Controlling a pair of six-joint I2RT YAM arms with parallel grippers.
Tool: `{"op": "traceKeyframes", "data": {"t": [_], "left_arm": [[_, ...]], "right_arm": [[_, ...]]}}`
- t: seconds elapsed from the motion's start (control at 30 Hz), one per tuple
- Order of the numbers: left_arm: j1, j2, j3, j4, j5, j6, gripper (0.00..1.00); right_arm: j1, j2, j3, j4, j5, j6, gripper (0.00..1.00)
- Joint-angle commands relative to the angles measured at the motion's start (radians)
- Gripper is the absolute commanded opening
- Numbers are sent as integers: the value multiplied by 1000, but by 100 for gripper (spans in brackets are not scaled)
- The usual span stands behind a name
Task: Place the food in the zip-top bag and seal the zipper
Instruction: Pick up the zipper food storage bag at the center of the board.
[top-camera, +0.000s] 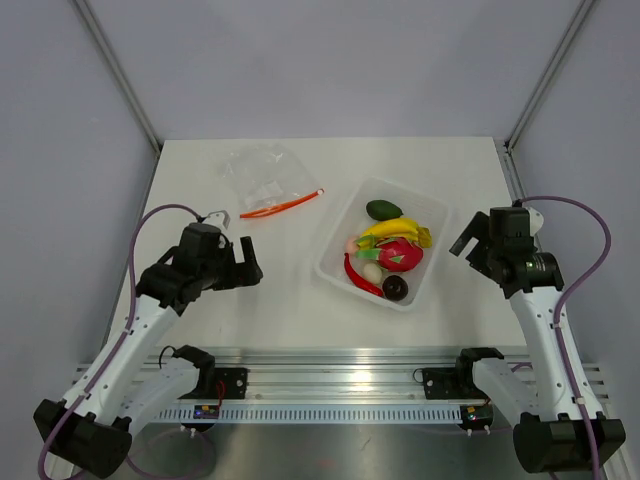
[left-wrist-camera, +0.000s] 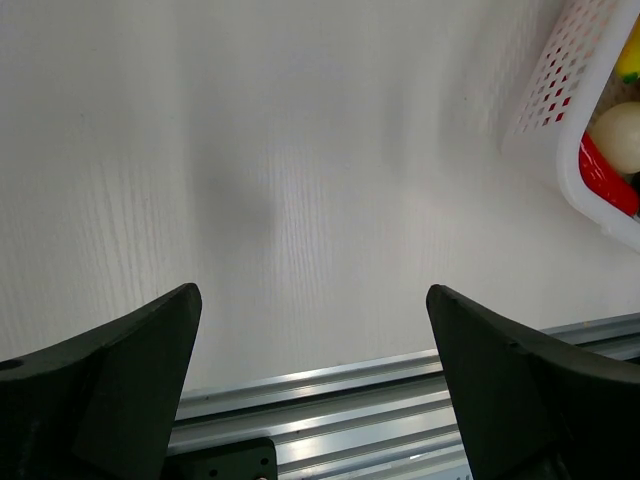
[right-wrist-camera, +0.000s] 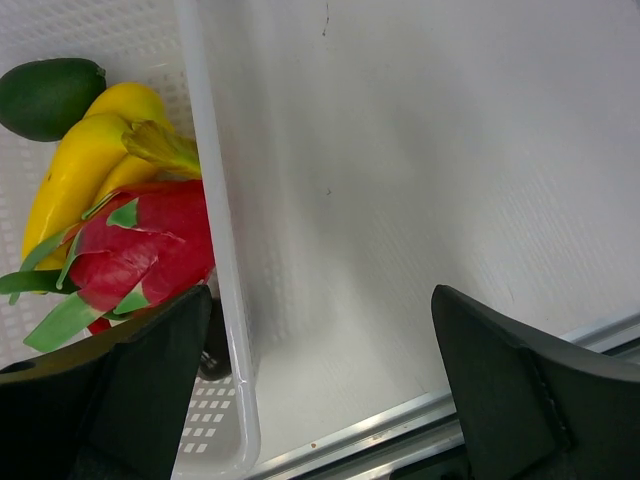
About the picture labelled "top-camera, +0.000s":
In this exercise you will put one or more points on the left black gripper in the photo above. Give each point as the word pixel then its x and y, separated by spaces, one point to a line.
pixel 243 274

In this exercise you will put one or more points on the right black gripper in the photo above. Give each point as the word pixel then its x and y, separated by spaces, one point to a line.
pixel 479 228

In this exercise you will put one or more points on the yellow banana bunch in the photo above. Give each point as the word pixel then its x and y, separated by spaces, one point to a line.
pixel 397 227

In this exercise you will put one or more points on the red dragon fruit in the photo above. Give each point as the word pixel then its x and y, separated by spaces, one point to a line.
pixel 393 254

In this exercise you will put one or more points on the clear zip bag orange zipper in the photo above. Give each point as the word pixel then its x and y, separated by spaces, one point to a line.
pixel 268 179

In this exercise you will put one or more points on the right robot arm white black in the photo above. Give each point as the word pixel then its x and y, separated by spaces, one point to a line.
pixel 558 425

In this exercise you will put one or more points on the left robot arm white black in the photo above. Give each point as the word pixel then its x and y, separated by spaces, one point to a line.
pixel 93 426

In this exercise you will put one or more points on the green avocado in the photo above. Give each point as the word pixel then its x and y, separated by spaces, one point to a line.
pixel 383 210

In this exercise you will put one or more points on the pink peach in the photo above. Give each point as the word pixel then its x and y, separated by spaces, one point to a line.
pixel 351 246

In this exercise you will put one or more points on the red chili pepper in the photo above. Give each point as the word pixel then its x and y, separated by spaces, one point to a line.
pixel 360 281

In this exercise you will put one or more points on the dark purple mangosteen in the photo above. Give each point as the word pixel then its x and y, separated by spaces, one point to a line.
pixel 395 288

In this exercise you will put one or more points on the white egg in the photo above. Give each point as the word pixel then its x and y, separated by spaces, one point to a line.
pixel 372 273

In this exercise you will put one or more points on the left small circuit board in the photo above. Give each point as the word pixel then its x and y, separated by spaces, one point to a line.
pixel 206 412

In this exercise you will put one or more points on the small circuit board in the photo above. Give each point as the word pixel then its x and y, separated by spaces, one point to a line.
pixel 479 414
pixel 206 412

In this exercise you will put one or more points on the right small circuit board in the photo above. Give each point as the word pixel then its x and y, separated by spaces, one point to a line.
pixel 479 414

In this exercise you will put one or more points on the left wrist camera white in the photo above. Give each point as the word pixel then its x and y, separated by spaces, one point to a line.
pixel 220 219

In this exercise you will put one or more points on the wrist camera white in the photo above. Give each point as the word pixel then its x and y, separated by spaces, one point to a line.
pixel 536 222
pixel 220 219

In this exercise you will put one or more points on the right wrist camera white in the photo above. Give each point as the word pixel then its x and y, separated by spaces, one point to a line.
pixel 536 222

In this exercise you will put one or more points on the right aluminium frame post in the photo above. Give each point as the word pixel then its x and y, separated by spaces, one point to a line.
pixel 551 71

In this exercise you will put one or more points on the aluminium frame post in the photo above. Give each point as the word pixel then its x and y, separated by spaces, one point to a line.
pixel 95 31
pixel 551 71

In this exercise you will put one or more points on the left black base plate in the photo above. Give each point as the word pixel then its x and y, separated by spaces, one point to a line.
pixel 230 383

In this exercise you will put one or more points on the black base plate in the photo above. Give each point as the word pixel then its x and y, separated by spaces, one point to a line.
pixel 448 383
pixel 230 383

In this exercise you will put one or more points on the aluminium mounting rail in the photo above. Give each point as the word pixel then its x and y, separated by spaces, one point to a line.
pixel 334 375

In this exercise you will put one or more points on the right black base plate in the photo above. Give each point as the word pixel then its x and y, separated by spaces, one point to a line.
pixel 448 383

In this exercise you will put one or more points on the white slotted cable duct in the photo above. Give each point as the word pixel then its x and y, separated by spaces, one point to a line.
pixel 438 414

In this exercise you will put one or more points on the left aluminium frame post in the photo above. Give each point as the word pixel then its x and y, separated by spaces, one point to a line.
pixel 95 31

